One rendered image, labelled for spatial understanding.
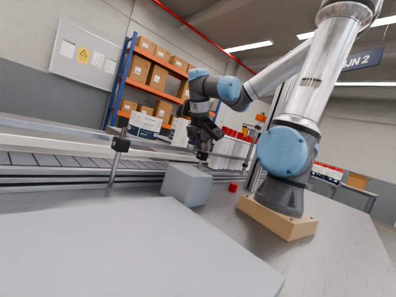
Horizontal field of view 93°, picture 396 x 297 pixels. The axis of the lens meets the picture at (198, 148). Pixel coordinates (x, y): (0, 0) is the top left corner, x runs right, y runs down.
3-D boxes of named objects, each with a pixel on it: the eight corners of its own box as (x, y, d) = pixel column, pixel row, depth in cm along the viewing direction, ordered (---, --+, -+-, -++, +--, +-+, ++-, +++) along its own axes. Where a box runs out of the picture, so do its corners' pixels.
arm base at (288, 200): (266, 196, 72) (274, 171, 71) (308, 216, 61) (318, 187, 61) (244, 196, 62) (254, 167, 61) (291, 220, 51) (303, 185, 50)
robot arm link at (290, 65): (360, 10, 60) (229, 99, 83) (365, -19, 51) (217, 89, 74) (383, 35, 55) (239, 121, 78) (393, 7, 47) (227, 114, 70)
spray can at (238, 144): (228, 168, 104) (240, 132, 102) (235, 171, 101) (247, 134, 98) (221, 167, 101) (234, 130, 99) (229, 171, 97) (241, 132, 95)
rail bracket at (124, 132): (103, 185, 48) (119, 123, 47) (116, 198, 44) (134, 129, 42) (89, 185, 46) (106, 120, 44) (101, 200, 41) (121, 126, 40)
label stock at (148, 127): (129, 135, 110) (135, 111, 109) (123, 130, 127) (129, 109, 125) (161, 142, 121) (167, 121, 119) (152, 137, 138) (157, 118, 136)
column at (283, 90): (246, 187, 95) (292, 54, 88) (254, 191, 92) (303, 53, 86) (242, 187, 92) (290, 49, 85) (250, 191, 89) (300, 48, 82)
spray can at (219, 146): (213, 167, 93) (225, 126, 90) (220, 171, 88) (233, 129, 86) (204, 166, 89) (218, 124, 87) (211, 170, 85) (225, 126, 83)
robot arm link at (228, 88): (247, 86, 66) (221, 83, 73) (234, 71, 57) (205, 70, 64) (241, 108, 67) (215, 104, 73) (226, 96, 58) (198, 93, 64)
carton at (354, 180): (343, 184, 491) (348, 170, 487) (346, 184, 523) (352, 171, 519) (365, 191, 456) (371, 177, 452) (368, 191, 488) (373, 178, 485)
